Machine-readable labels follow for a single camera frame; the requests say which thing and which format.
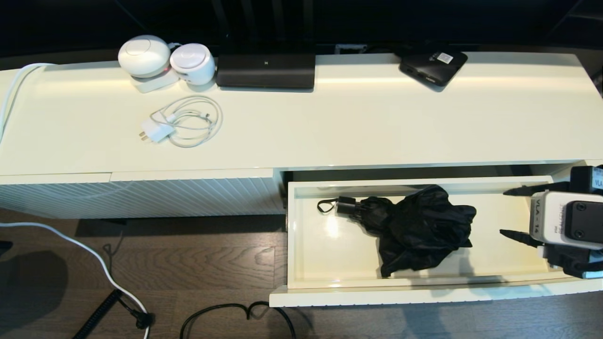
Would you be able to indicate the white ribbed TV cabinet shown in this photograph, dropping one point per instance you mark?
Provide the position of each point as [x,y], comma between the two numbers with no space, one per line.
[306,132]

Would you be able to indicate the white wall socket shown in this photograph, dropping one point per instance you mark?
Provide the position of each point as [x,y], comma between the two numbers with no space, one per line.
[349,48]

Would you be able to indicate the white charger plug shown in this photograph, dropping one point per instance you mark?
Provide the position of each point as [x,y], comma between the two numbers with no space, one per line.
[158,130]

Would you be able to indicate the black folding umbrella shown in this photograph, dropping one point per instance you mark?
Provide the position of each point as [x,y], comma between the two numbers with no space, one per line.
[424,226]

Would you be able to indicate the white ribbed cabinet front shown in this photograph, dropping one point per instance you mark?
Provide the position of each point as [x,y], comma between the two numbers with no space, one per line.
[198,195]
[52,195]

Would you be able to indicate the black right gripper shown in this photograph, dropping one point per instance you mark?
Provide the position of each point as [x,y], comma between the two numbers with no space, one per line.
[584,179]

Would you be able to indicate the black router box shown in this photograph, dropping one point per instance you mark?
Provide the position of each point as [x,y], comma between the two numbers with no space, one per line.
[266,70]

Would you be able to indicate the large white round device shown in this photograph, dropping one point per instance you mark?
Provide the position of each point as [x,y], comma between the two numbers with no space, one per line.
[144,55]

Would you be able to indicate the white ribbed drawer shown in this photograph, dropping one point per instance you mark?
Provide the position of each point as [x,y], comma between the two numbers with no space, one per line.
[330,245]

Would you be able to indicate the white flat device base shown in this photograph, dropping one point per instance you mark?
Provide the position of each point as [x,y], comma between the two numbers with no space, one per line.
[155,84]

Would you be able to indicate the small white round device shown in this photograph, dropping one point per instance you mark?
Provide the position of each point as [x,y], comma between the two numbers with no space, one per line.
[191,61]

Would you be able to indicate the black set-top box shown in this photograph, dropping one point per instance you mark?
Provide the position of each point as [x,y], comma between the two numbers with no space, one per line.
[431,68]

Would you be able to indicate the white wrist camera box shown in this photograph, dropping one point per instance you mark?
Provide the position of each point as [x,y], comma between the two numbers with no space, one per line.
[546,221]

